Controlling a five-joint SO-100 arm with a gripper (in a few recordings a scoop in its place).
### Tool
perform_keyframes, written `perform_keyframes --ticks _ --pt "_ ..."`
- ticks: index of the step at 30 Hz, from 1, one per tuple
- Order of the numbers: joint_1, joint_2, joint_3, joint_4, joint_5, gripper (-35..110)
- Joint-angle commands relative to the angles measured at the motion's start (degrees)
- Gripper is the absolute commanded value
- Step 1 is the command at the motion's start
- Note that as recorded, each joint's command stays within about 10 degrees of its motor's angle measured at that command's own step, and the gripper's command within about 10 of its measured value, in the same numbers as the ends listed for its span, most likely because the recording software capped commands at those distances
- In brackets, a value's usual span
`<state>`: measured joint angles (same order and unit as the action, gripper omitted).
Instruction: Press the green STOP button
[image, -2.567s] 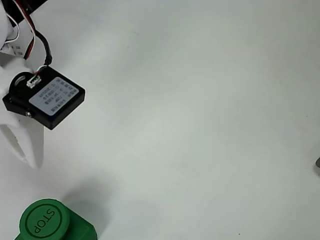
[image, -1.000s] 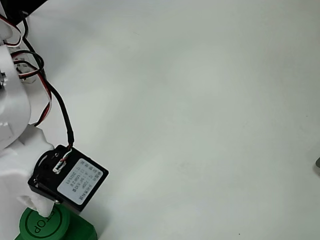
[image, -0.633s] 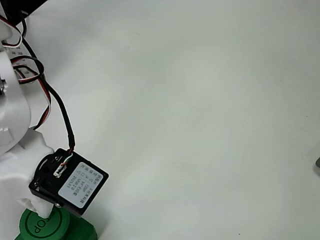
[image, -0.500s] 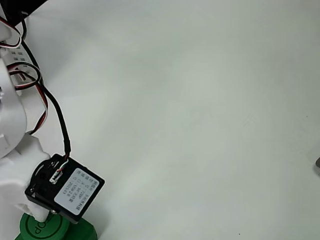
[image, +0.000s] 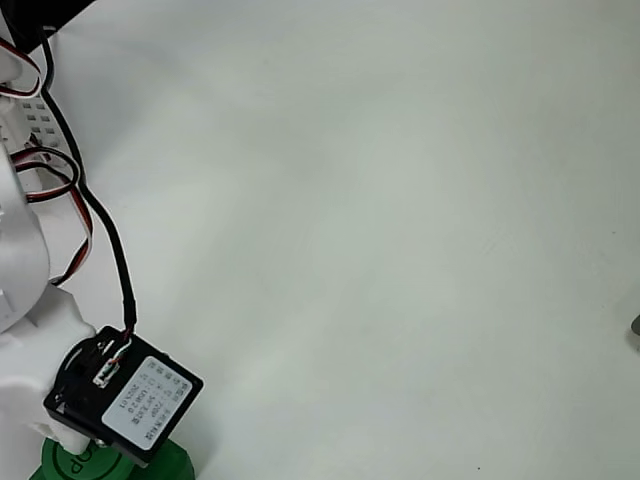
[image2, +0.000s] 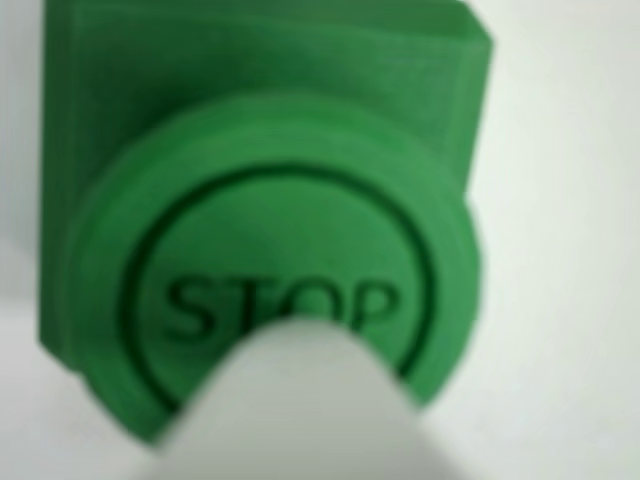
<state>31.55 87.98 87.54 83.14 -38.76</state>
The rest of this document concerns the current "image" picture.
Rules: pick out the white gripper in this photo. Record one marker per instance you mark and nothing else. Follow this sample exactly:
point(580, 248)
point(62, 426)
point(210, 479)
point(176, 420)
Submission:
point(31, 406)

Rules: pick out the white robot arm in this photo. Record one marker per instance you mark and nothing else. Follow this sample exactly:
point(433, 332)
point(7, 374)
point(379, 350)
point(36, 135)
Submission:
point(20, 240)

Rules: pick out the grey object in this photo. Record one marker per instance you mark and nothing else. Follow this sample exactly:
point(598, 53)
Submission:
point(636, 327)

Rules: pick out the black camera module with label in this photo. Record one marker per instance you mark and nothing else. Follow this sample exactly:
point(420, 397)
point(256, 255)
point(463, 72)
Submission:
point(150, 400)

